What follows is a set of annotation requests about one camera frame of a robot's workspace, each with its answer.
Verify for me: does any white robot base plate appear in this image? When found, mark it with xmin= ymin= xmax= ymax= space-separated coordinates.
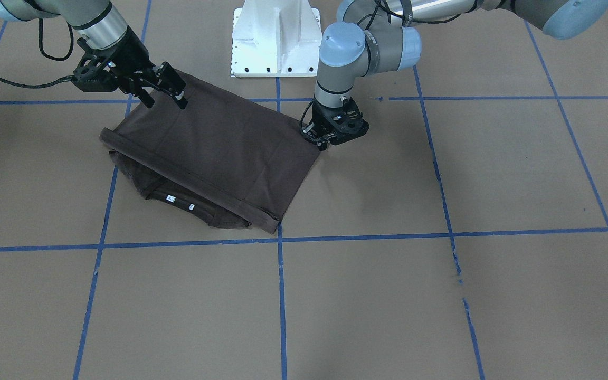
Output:
xmin=230 ymin=1 xmax=322 ymax=78

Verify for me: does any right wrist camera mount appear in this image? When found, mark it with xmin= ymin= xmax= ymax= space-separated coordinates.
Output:
xmin=71 ymin=53 xmax=118 ymax=93

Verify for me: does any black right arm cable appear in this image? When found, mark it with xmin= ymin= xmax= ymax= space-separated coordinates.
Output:
xmin=0 ymin=16 xmax=80 ymax=89

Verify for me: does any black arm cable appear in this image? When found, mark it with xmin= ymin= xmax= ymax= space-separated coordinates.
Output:
xmin=0 ymin=16 xmax=80 ymax=89
xmin=357 ymin=0 xmax=473 ymax=28

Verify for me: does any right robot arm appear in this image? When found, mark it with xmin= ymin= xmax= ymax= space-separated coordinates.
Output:
xmin=0 ymin=1 xmax=188 ymax=109

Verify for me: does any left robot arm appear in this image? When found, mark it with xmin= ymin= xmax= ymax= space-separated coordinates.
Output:
xmin=300 ymin=1 xmax=608 ymax=151

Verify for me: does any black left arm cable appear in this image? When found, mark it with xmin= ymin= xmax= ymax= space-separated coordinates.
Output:
xmin=357 ymin=0 xmax=473 ymax=28

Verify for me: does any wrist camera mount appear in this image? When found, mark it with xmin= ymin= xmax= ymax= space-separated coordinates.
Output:
xmin=329 ymin=99 xmax=370 ymax=145
xmin=71 ymin=53 xmax=118 ymax=93

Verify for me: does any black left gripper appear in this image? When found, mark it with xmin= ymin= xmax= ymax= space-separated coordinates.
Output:
xmin=301 ymin=98 xmax=357 ymax=152

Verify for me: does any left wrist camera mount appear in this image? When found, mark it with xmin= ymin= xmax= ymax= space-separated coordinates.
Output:
xmin=329 ymin=99 xmax=370 ymax=145

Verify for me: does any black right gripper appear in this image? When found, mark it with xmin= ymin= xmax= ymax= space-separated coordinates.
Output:
xmin=77 ymin=28 xmax=188 ymax=110

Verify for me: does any dark brown t-shirt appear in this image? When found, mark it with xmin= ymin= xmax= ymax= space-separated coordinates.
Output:
xmin=100 ymin=72 xmax=319 ymax=234

